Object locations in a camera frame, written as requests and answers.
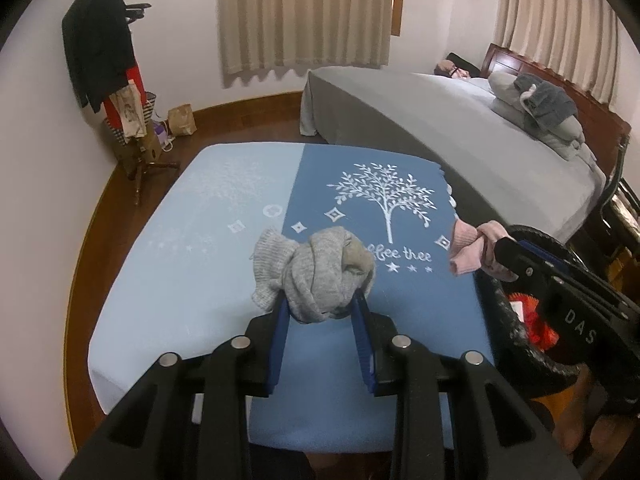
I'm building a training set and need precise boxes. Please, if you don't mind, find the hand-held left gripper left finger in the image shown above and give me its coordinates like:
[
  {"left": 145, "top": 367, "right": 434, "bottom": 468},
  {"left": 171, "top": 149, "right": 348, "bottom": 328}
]
[{"left": 60, "top": 297, "right": 292, "bottom": 480}]

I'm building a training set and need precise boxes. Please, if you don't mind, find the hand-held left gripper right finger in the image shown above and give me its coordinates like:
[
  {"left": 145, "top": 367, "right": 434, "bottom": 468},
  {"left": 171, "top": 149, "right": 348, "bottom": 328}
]
[{"left": 350, "top": 292, "right": 581, "bottom": 480}]

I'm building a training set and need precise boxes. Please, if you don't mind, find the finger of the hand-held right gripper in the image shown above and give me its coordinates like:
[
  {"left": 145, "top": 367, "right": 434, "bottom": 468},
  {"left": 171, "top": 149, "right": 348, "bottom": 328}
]
[
  {"left": 516, "top": 240, "right": 640, "bottom": 314},
  {"left": 492, "top": 236, "right": 557, "bottom": 292}
]

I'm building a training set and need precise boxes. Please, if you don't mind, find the pink sock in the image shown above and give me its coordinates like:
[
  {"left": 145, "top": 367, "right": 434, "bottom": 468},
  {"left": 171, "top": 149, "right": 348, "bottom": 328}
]
[{"left": 448, "top": 220, "right": 521, "bottom": 284}]

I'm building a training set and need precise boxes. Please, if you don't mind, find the red wrapper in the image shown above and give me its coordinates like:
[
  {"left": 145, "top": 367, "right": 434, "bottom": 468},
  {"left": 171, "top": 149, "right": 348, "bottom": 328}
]
[{"left": 527, "top": 310, "right": 559, "bottom": 354}]

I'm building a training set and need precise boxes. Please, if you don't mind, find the black round bin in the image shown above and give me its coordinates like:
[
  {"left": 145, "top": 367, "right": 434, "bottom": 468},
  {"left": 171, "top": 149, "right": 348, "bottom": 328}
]
[{"left": 477, "top": 225, "right": 640, "bottom": 402}]

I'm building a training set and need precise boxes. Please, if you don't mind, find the grey knitted sock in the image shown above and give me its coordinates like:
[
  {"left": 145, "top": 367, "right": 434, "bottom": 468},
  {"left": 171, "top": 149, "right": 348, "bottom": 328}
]
[{"left": 250, "top": 226, "right": 377, "bottom": 325}]

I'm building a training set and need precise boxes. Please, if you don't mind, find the person's right hand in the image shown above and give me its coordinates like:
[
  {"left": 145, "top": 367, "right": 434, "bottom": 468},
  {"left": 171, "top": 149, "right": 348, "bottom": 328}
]
[{"left": 555, "top": 395, "right": 640, "bottom": 466}]

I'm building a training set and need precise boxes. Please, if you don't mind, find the light grey folded duvet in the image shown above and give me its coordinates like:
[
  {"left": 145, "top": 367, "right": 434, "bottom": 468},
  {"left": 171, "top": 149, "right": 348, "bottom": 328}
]
[{"left": 542, "top": 120, "right": 599, "bottom": 162}]

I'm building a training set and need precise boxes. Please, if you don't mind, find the blue tree-print tablecloth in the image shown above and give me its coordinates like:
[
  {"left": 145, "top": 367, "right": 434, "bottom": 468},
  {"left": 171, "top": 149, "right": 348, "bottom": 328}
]
[{"left": 87, "top": 142, "right": 497, "bottom": 457}]

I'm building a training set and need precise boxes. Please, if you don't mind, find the light grey pillow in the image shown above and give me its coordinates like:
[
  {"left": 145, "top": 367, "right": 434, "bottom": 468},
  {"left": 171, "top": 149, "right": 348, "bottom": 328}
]
[
  {"left": 492, "top": 97, "right": 586, "bottom": 147},
  {"left": 489, "top": 71, "right": 539, "bottom": 107}
]

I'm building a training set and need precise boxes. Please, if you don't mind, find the dark grey folded blanket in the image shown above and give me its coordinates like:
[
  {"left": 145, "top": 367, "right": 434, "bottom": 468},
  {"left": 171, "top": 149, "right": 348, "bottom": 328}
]
[{"left": 515, "top": 74, "right": 579, "bottom": 132}]

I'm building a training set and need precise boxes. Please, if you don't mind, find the wooden headboard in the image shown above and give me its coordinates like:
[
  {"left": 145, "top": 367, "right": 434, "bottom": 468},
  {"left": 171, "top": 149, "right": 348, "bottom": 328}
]
[{"left": 482, "top": 42, "right": 632, "bottom": 177}]

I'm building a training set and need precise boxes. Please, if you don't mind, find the bed with grey sheet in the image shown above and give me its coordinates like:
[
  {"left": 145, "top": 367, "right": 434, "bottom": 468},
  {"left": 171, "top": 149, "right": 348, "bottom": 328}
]
[{"left": 300, "top": 66, "right": 609, "bottom": 247}]

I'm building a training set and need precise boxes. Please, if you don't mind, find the pink plush toy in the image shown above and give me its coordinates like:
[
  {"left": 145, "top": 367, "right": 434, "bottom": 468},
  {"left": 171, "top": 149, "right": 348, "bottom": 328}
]
[{"left": 434, "top": 60, "right": 474, "bottom": 81}]

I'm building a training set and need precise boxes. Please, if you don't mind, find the black pouch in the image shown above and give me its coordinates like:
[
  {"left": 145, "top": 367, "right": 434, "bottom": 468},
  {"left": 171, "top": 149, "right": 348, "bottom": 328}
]
[{"left": 446, "top": 52, "right": 484, "bottom": 70}]

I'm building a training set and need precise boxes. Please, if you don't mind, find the wooden coat rack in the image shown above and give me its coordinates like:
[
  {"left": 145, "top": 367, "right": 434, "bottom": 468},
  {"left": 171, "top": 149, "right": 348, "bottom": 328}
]
[{"left": 82, "top": 0, "right": 182, "bottom": 207}]

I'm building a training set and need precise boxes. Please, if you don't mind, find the small brown cardboard box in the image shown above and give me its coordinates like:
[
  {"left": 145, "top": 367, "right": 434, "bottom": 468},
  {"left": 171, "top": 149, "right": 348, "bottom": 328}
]
[{"left": 144, "top": 132, "right": 164, "bottom": 164}]

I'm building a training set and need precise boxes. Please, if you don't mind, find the beige curtain behind headboard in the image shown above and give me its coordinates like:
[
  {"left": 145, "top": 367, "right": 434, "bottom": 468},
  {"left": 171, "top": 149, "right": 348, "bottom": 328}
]
[{"left": 495, "top": 0, "right": 622, "bottom": 107}]

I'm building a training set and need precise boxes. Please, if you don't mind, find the brown paper bag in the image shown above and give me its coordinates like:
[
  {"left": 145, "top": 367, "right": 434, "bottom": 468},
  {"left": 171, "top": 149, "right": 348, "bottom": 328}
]
[{"left": 167, "top": 104, "right": 196, "bottom": 137}]

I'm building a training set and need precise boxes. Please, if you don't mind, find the checked fabric basket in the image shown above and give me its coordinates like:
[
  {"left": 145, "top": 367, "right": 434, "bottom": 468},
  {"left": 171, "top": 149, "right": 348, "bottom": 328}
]
[{"left": 102, "top": 91, "right": 159, "bottom": 149}]

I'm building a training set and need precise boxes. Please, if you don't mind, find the white printed tote bag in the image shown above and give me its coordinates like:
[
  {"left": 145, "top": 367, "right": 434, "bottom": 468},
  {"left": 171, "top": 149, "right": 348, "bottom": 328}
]
[{"left": 107, "top": 82, "right": 149, "bottom": 142}]

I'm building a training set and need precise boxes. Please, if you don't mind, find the red garment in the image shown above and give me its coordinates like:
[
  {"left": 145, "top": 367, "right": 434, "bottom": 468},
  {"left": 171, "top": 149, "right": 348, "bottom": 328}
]
[{"left": 102, "top": 60, "right": 149, "bottom": 134}]

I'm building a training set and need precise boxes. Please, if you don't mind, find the wide beige curtain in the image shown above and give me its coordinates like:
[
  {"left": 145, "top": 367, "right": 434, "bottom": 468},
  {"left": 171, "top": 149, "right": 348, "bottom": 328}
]
[{"left": 215, "top": 0, "right": 397, "bottom": 89}]

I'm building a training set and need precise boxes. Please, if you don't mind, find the black coat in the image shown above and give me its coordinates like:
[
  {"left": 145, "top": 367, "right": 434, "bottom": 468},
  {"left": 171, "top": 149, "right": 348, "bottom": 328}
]
[{"left": 62, "top": 0, "right": 134, "bottom": 114}]

